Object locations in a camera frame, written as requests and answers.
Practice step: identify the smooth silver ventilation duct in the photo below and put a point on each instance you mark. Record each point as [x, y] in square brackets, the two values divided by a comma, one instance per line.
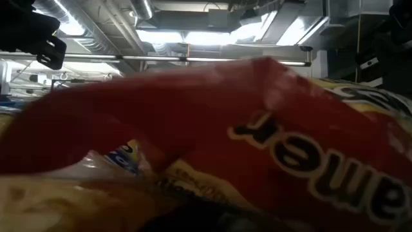
[141, 8]

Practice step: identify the black metal frame stand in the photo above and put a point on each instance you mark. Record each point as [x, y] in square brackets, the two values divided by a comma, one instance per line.
[77, 81]

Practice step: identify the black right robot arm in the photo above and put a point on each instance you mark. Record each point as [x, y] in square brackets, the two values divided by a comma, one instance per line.
[399, 64]

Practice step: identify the silver overhead beam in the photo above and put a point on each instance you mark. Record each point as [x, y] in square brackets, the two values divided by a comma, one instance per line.
[154, 58]

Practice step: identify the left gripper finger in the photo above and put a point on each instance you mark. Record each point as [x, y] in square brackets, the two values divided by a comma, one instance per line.
[51, 53]

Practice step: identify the black security camera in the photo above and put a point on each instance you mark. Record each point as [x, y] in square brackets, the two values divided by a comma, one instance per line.
[306, 48]

